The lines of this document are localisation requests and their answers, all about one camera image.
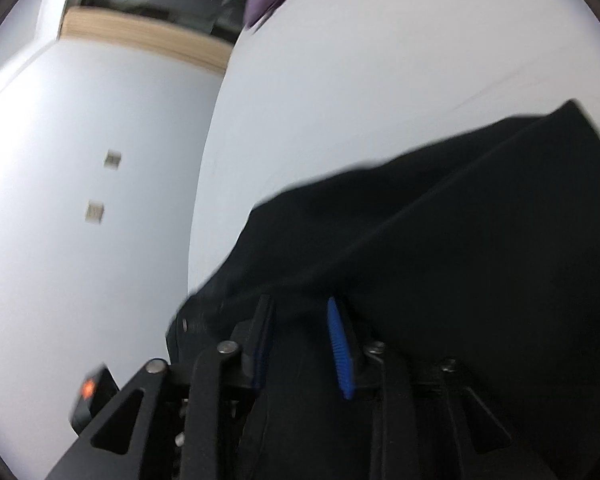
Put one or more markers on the black denim pants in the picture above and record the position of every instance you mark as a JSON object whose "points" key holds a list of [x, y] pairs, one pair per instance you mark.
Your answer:
{"points": [[467, 279]]}

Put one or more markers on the near wall socket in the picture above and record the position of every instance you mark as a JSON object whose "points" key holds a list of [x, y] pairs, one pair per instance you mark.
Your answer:
{"points": [[94, 212]]}

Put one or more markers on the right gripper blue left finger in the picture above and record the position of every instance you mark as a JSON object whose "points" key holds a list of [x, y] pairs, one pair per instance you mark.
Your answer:
{"points": [[253, 336]]}

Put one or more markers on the wall socket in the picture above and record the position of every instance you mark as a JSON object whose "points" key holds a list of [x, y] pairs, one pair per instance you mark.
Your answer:
{"points": [[112, 159], [94, 212]]}

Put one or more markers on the white bed mattress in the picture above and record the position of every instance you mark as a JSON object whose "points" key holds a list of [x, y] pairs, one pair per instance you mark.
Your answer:
{"points": [[324, 85]]}

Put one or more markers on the left beige curtain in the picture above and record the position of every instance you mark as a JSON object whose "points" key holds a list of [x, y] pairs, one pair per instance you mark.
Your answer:
{"points": [[146, 34]]}

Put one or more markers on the far wall socket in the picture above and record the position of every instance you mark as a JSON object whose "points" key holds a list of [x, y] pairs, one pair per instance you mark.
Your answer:
{"points": [[112, 159]]}

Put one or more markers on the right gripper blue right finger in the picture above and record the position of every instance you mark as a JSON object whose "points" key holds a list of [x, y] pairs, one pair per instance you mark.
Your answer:
{"points": [[340, 350]]}

